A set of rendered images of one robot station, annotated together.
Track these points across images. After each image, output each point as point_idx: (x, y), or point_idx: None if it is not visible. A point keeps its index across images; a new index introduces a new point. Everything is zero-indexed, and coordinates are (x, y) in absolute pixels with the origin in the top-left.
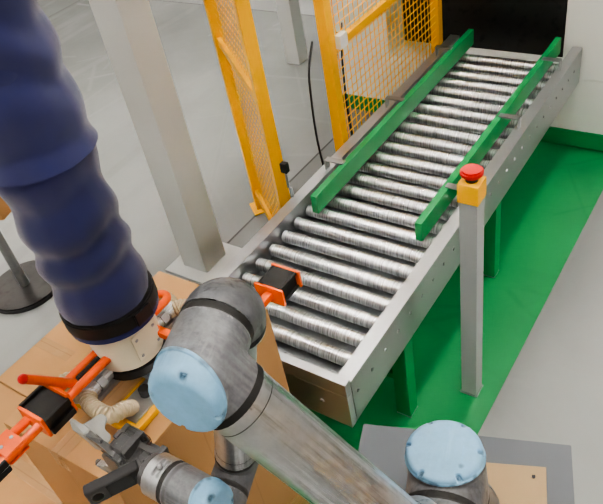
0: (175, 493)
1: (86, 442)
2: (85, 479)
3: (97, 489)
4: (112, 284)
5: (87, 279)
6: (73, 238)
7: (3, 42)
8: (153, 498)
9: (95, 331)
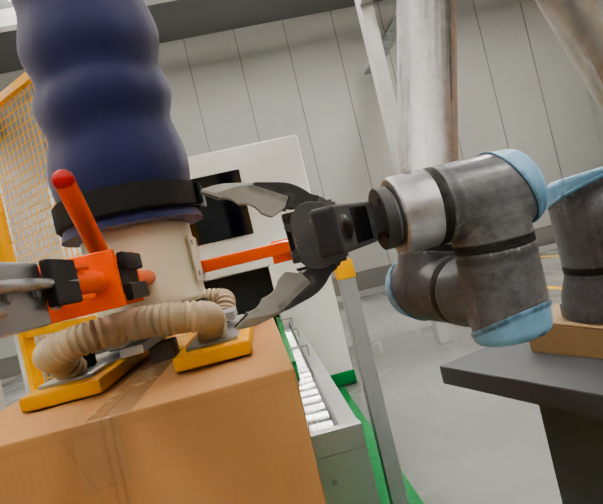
0: (468, 162)
1: (158, 391)
2: (183, 457)
3: (342, 206)
4: (169, 127)
5: (148, 93)
6: (138, 24)
7: None
8: (435, 200)
9: (152, 184)
